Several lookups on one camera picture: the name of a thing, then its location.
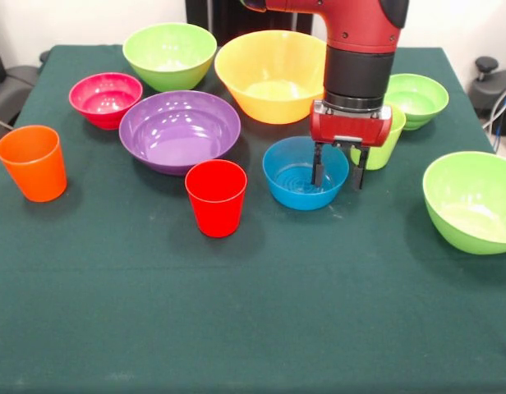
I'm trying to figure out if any black knobbed stand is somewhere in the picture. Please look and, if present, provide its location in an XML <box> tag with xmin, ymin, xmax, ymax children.
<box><xmin>470</xmin><ymin>56</ymin><xmax>506</xmax><ymax>136</ymax></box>

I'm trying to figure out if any grey cable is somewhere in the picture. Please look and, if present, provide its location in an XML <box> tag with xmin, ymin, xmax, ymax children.
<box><xmin>481</xmin><ymin>83</ymin><xmax>506</xmax><ymax>129</ymax></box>

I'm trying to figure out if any dark green tablecloth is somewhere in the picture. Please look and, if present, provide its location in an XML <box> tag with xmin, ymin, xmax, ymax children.
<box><xmin>0</xmin><ymin>44</ymin><xmax>506</xmax><ymax>394</ymax></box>

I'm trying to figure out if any blue bowl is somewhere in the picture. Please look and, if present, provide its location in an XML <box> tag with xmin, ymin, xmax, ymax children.
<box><xmin>261</xmin><ymin>135</ymin><xmax>351</xmax><ymax>212</ymax></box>

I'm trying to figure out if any small green bowl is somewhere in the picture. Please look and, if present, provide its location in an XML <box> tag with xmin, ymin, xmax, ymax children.
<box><xmin>383</xmin><ymin>73</ymin><xmax>450</xmax><ymax>131</ymax></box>

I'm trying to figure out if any purple bowl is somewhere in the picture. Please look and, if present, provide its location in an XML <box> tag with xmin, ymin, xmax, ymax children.
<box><xmin>118</xmin><ymin>90</ymin><xmax>242</xmax><ymax>176</ymax></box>

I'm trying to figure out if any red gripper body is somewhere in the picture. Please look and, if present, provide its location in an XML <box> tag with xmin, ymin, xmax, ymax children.
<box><xmin>309</xmin><ymin>99</ymin><xmax>393</xmax><ymax>150</ymax></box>

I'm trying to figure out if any grey chair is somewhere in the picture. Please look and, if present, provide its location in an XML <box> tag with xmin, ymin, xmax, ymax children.
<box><xmin>0</xmin><ymin>65</ymin><xmax>39</xmax><ymax>128</ymax></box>

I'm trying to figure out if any large light green bowl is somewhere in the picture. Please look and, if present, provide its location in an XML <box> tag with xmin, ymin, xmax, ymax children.
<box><xmin>122</xmin><ymin>22</ymin><xmax>218</xmax><ymax>93</ymax></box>
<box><xmin>421</xmin><ymin>150</ymin><xmax>506</xmax><ymax>256</ymax></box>

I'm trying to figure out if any red cup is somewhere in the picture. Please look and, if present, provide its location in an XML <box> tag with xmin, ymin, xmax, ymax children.
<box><xmin>184</xmin><ymin>159</ymin><xmax>249</xmax><ymax>239</ymax></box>

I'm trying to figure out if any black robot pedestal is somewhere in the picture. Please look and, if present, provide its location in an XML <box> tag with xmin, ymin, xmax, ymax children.
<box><xmin>186</xmin><ymin>0</ymin><xmax>315</xmax><ymax>46</ymax></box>

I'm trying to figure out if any orange cup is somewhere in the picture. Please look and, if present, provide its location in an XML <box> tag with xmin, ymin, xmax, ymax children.
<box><xmin>0</xmin><ymin>125</ymin><xmax>68</xmax><ymax>204</ymax></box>

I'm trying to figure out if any pink bowl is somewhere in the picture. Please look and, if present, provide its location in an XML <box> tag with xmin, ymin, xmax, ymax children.
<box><xmin>68</xmin><ymin>72</ymin><xmax>144</xmax><ymax>131</ymax></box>

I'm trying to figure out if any large yellow bowl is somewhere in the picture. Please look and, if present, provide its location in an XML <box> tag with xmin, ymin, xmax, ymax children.
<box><xmin>214</xmin><ymin>30</ymin><xmax>329</xmax><ymax>125</ymax></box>

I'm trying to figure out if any blue cable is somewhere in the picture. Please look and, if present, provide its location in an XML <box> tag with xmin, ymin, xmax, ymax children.
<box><xmin>492</xmin><ymin>96</ymin><xmax>506</xmax><ymax>153</ymax></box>

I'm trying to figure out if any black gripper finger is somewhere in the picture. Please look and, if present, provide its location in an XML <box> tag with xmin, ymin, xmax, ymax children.
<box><xmin>310</xmin><ymin>141</ymin><xmax>326</xmax><ymax>190</ymax></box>
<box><xmin>351</xmin><ymin>145</ymin><xmax>370</xmax><ymax>191</ymax></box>

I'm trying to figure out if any yellow-green cup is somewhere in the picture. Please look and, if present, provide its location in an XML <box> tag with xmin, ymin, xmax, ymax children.
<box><xmin>350</xmin><ymin>104</ymin><xmax>407</xmax><ymax>171</ymax></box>

